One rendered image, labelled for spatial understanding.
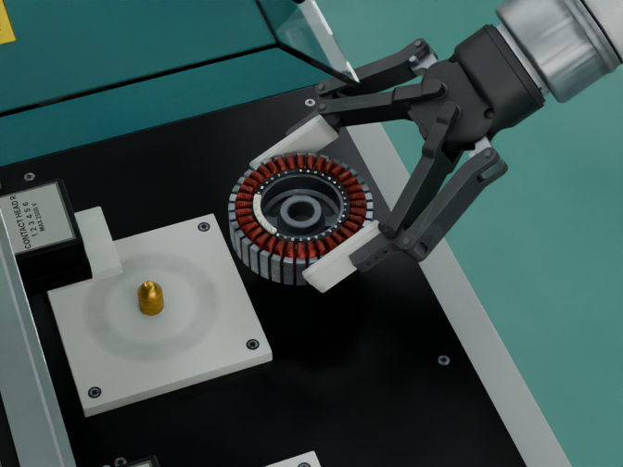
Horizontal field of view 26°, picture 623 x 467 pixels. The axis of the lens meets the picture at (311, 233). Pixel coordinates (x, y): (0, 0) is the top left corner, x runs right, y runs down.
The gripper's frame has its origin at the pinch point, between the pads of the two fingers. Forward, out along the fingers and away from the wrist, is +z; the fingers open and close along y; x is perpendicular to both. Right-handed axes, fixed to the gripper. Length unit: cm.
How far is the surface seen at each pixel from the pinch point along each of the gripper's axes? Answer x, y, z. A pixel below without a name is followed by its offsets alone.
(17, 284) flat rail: 28.5, -15.0, 9.6
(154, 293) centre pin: 3.1, -0.4, 12.8
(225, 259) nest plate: -2.3, 2.5, 8.2
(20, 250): 17.6, -2.4, 14.8
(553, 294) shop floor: -100, 39, -4
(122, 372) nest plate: 3.1, -5.0, 17.6
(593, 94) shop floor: -113, 74, -27
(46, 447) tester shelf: 35.2, -30.4, 6.8
